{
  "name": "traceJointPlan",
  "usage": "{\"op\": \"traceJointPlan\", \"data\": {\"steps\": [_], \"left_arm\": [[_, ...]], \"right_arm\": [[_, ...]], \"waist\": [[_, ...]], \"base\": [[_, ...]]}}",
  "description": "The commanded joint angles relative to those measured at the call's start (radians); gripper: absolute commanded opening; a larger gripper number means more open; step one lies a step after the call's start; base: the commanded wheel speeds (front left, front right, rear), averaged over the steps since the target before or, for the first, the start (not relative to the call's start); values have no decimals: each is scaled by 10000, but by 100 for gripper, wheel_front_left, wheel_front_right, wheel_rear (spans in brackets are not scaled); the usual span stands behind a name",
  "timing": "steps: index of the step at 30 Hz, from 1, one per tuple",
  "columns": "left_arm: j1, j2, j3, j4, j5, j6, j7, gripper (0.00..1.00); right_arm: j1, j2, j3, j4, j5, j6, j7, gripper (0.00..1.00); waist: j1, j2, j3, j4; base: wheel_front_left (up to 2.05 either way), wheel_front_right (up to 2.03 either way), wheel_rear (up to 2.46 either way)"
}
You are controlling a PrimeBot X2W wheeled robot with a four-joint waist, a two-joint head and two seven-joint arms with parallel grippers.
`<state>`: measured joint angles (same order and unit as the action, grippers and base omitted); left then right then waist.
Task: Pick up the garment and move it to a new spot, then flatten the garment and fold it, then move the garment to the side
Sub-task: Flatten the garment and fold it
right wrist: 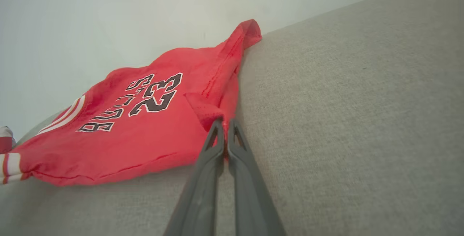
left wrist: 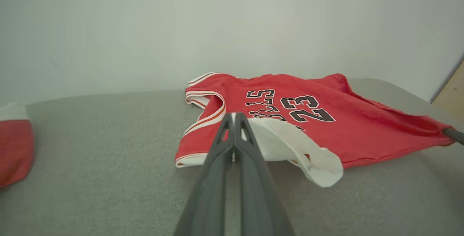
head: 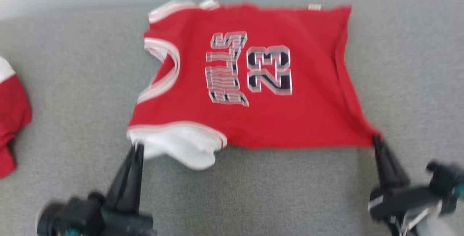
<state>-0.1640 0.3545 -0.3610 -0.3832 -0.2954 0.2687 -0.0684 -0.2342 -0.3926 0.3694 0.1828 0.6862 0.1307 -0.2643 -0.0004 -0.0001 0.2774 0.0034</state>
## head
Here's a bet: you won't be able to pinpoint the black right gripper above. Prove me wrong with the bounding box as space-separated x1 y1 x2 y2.
368 134 442 236

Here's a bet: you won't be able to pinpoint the red basketball jersey number 23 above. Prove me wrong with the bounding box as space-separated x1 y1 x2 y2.
127 0 380 171

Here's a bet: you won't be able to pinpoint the red shorts with white stripe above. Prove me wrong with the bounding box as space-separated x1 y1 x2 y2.
0 57 32 179

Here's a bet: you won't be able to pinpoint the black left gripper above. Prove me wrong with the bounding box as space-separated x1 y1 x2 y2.
100 144 157 236

